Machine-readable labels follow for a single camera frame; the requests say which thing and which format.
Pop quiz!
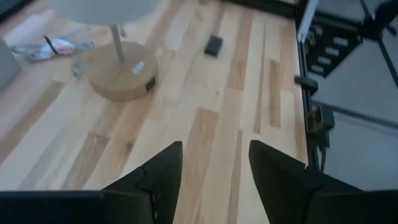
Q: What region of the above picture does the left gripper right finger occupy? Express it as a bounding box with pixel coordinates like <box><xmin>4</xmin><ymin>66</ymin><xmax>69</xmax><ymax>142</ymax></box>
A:
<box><xmin>248</xmin><ymin>139</ymin><xmax>364</xmax><ymax>224</ymax></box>

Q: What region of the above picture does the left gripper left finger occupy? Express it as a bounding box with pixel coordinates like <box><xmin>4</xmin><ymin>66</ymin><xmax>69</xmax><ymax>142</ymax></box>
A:
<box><xmin>102</xmin><ymin>141</ymin><xmax>183</xmax><ymax>224</ymax></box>

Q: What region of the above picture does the white shade wooden base lamp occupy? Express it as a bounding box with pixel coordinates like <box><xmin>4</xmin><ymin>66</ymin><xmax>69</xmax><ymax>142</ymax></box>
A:
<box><xmin>46</xmin><ymin>0</ymin><xmax>159</xmax><ymax>103</ymax></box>

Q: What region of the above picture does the black plastic box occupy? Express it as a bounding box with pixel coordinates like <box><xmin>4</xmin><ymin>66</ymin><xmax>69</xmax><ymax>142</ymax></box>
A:
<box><xmin>203</xmin><ymin>34</ymin><xmax>224</xmax><ymax>58</ymax></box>

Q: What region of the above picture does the white flat strip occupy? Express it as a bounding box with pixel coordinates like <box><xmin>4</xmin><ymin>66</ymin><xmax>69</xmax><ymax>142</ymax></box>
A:
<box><xmin>297</xmin><ymin>0</ymin><xmax>318</xmax><ymax>44</ymax></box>

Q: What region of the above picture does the clear plastic wrapped bundle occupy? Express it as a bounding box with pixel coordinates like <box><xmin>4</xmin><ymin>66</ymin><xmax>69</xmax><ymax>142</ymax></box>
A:
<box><xmin>11</xmin><ymin>27</ymin><xmax>96</xmax><ymax>78</ymax></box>

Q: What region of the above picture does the black camera cable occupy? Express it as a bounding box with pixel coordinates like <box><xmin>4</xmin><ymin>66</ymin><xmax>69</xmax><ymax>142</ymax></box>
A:
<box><xmin>310</xmin><ymin>130</ymin><xmax>330</xmax><ymax>172</ymax></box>

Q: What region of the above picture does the black table-level camera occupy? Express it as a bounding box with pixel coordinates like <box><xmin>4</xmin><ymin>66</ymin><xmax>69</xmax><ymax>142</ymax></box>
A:
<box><xmin>306</xmin><ymin>104</ymin><xmax>336</xmax><ymax>134</ymax></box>

